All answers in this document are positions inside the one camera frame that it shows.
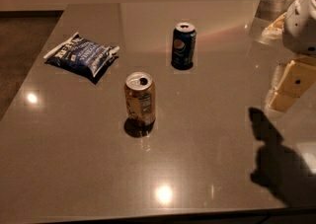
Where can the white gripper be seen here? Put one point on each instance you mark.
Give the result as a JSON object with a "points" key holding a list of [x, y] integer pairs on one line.
{"points": [[301, 27]]}

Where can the orange soda can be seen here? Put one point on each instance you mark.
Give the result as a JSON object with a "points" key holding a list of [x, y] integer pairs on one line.
{"points": [[139, 89]]}

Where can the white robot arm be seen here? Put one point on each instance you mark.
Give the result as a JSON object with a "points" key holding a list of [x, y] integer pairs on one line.
{"points": [[275, 29]]}

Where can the blue Pepsi can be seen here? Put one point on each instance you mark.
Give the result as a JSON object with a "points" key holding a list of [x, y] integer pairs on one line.
{"points": [[183, 45]]}

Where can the metal snack dispenser base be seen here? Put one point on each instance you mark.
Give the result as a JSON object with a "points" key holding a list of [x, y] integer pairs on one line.
{"points": [[267, 12]]}

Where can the blue chip bag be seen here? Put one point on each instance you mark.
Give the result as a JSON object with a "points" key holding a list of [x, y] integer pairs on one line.
{"points": [[82, 57]]}

